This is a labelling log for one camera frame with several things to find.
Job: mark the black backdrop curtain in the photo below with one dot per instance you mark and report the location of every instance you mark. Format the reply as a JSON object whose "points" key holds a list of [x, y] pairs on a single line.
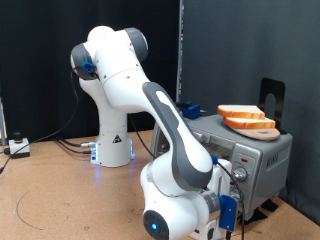
{"points": [[33, 50]]}

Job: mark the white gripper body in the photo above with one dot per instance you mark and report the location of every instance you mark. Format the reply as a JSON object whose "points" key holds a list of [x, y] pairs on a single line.
{"points": [[223, 176]]}

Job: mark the blue printed spatula grip block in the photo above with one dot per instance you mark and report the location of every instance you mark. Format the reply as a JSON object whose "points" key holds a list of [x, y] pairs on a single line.
{"points": [[191, 111]]}

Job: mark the small wooden serving board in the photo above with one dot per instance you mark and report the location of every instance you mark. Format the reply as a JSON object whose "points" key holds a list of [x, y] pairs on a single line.
{"points": [[263, 135]]}

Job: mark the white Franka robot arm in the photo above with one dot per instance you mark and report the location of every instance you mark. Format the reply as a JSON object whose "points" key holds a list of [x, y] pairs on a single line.
{"points": [[126, 86]]}

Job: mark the grey backdrop curtain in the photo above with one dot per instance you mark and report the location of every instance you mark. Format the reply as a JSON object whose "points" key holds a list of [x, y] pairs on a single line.
{"points": [[250, 40]]}

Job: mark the metal frame leg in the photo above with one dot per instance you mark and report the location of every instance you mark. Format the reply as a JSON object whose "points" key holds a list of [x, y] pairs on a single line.
{"points": [[2, 126]]}

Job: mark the white power box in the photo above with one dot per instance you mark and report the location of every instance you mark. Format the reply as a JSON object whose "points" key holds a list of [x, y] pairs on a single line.
{"points": [[20, 148]]}

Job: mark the toy bread slice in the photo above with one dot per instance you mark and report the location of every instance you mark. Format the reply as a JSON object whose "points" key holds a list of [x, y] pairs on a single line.
{"points": [[250, 124], [240, 111]]}

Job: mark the black metal bookend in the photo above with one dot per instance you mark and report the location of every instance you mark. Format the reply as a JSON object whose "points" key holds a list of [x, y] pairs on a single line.
{"points": [[266, 86]]}

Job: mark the black foam pad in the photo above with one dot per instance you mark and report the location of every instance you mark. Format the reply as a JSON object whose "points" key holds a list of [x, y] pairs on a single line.
{"points": [[270, 206], [258, 215]]}

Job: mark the silver toaster oven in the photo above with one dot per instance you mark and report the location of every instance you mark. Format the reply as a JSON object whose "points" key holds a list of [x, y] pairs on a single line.
{"points": [[266, 146]]}

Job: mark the silver oven knob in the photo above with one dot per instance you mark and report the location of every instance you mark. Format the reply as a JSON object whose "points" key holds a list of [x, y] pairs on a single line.
{"points": [[240, 174], [237, 194]]}

